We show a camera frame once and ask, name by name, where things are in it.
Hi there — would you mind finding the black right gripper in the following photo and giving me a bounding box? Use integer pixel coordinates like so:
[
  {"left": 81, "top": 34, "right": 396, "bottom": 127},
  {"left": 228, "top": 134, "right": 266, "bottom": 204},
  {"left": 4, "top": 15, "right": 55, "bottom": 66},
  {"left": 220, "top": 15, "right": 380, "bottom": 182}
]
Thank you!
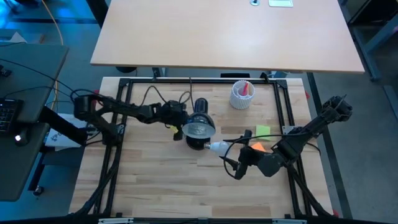
[{"left": 221, "top": 129, "right": 259, "bottom": 181}]

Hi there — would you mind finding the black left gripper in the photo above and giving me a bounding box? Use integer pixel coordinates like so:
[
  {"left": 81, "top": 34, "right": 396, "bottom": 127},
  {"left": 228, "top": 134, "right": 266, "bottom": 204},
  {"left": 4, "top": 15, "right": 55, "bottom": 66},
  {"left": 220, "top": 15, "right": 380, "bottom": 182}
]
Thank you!
[{"left": 152, "top": 99, "right": 189, "bottom": 142}]

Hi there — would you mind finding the white light bulb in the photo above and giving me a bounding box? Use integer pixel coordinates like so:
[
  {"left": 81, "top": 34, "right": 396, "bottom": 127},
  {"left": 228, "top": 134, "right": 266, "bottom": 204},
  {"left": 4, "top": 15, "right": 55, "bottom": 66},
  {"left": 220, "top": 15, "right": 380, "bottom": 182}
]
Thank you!
[{"left": 203, "top": 140, "right": 231, "bottom": 157}]

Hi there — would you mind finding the black gooseneck desk lamp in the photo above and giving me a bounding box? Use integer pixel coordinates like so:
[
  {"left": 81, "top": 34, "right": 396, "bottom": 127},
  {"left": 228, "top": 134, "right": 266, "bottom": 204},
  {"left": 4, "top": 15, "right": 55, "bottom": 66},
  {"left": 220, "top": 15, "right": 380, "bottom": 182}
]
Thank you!
[{"left": 182, "top": 98, "right": 217, "bottom": 151}]

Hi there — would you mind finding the orange sticky note pad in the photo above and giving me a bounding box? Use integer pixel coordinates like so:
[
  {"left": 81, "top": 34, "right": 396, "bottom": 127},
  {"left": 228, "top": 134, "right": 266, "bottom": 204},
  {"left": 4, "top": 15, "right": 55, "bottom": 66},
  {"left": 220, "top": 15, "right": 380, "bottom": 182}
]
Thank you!
[{"left": 250, "top": 142, "right": 267, "bottom": 153}]

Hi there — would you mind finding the green sticky note pad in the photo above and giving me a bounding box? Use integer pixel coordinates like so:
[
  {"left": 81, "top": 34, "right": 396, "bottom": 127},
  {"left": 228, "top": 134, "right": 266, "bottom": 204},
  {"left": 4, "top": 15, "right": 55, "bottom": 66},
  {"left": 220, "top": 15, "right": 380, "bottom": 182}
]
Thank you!
[{"left": 255, "top": 124, "right": 271, "bottom": 141}]

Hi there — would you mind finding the white textured pen cup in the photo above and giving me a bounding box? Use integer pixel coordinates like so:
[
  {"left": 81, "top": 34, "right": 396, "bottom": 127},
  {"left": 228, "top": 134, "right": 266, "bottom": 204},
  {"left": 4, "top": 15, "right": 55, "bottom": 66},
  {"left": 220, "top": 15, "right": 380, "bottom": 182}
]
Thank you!
[{"left": 229, "top": 80, "right": 256, "bottom": 110}]

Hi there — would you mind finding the light wooden desk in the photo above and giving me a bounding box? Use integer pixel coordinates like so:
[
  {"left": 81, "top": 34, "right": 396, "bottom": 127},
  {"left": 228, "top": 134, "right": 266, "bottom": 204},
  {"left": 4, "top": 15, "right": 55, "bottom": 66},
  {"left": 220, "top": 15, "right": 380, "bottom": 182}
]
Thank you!
[{"left": 90, "top": 0, "right": 365, "bottom": 75}]

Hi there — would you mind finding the white printed box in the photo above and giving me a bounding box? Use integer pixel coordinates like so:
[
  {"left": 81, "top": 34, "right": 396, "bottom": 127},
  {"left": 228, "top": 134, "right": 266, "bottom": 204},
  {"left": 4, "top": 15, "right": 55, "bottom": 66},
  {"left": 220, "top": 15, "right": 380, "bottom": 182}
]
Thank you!
[{"left": 45, "top": 113, "right": 90, "bottom": 147}]

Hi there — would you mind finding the black desk leg with caster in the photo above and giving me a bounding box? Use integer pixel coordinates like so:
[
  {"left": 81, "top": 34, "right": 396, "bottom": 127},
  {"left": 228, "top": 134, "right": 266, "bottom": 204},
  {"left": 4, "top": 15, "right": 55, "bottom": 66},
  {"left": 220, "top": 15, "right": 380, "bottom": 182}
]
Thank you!
[{"left": 27, "top": 149, "right": 47, "bottom": 197}]

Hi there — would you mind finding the black computer mouse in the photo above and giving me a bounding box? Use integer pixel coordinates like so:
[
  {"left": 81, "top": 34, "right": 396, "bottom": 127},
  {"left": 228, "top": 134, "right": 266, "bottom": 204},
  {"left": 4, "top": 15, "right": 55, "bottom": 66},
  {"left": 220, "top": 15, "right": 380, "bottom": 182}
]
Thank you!
[{"left": 14, "top": 127, "right": 32, "bottom": 146}]

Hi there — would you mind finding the white rectangular desk plate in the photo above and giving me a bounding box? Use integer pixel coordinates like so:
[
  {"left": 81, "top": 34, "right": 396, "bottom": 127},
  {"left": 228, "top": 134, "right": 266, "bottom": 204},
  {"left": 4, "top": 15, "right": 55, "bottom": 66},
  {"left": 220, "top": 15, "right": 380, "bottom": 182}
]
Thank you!
[{"left": 268, "top": 0, "right": 294, "bottom": 8}]

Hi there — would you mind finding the dark grey desk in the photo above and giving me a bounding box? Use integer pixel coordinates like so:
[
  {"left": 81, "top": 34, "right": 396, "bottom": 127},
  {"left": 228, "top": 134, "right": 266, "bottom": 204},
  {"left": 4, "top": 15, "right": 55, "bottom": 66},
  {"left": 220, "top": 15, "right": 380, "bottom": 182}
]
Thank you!
[{"left": 0, "top": 43, "right": 70, "bottom": 202}]

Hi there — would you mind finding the black backlit keyboard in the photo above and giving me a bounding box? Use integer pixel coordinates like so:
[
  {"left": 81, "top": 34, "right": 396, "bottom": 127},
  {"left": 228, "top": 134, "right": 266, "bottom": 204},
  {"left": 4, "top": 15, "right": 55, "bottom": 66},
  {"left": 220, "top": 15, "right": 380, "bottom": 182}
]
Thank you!
[{"left": 0, "top": 98, "right": 23, "bottom": 133}]

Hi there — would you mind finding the small black desk device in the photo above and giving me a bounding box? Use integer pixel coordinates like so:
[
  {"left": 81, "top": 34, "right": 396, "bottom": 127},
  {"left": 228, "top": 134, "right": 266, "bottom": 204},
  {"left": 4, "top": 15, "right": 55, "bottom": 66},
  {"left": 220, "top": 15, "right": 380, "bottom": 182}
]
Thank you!
[{"left": 0, "top": 64, "right": 13, "bottom": 78}]

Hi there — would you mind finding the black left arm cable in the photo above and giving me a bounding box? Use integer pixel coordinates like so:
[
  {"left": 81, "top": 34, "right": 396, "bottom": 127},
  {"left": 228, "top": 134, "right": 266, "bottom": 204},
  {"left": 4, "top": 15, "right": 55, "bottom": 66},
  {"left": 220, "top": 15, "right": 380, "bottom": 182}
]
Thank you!
[{"left": 141, "top": 84, "right": 170, "bottom": 108}]

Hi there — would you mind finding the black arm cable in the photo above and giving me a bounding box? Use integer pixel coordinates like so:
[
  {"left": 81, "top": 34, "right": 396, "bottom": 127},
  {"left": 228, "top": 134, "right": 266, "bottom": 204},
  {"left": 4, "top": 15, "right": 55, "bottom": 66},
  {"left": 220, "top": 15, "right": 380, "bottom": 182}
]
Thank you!
[
  {"left": 222, "top": 133, "right": 295, "bottom": 180},
  {"left": 141, "top": 84, "right": 170, "bottom": 108}
]

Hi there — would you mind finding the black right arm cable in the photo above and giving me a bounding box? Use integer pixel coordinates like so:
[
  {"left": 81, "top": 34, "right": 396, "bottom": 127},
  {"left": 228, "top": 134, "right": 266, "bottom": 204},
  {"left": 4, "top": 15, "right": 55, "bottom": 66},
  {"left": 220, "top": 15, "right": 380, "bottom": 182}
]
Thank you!
[{"left": 222, "top": 133, "right": 295, "bottom": 180}]

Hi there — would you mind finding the black aluminium table frame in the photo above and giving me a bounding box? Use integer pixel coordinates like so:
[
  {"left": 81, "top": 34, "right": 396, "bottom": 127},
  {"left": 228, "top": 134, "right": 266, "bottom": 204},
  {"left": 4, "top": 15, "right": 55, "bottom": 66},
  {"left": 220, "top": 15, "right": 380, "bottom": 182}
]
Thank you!
[{"left": 74, "top": 73, "right": 333, "bottom": 218}]

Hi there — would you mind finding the silver metal bracket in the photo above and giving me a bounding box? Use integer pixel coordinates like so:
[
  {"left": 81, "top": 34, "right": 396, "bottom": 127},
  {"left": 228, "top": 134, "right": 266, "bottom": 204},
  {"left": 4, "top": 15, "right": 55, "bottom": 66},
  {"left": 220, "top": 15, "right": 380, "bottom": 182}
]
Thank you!
[
  {"left": 272, "top": 218, "right": 307, "bottom": 224},
  {"left": 98, "top": 217, "right": 134, "bottom": 224}
]

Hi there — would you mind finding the black floor cable cover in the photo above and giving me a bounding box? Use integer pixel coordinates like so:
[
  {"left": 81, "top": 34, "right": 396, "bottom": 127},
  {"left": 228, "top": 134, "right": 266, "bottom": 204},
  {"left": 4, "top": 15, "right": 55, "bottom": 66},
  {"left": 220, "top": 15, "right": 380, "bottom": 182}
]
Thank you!
[{"left": 306, "top": 72, "right": 354, "bottom": 220}]

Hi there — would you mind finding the black desk cable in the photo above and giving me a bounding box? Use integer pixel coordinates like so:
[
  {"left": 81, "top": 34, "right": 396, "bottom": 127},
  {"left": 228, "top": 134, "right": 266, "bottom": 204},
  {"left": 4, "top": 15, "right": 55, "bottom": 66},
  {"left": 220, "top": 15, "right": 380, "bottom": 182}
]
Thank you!
[
  {"left": 0, "top": 57, "right": 77, "bottom": 94},
  {"left": 4, "top": 85, "right": 75, "bottom": 100}
]

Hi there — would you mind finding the yellow cable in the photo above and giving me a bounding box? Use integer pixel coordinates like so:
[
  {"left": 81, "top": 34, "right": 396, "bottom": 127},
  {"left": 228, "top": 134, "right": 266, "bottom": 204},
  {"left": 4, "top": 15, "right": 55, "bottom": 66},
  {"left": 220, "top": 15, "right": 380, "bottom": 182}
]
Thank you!
[{"left": 42, "top": 0, "right": 65, "bottom": 110}]

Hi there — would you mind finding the grey metal bench frame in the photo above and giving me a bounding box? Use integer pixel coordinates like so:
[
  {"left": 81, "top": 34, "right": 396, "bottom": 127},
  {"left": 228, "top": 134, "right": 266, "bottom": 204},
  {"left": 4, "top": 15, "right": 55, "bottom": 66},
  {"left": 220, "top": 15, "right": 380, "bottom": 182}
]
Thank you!
[{"left": 340, "top": 0, "right": 398, "bottom": 121}]

